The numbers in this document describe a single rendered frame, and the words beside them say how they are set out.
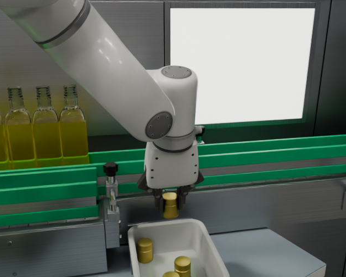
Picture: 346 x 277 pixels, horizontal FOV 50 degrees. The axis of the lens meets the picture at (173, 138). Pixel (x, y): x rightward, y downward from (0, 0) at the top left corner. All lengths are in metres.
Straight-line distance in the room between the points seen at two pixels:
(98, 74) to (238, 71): 0.63
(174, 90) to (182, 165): 0.16
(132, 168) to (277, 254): 0.40
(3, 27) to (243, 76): 0.62
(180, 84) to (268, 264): 0.50
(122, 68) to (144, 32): 0.50
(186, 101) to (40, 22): 0.25
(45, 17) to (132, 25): 0.53
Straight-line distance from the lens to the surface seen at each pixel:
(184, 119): 0.61
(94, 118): 1.00
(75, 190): 0.79
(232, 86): 1.05
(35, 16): 0.46
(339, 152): 1.06
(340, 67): 1.23
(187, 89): 0.58
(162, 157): 0.66
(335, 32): 1.20
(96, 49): 0.48
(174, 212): 0.77
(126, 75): 0.47
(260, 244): 0.98
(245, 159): 0.93
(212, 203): 0.94
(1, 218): 0.83
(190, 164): 0.68
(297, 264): 0.94
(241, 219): 0.99
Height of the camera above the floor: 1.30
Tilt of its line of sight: 19 degrees down
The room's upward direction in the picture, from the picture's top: straight up
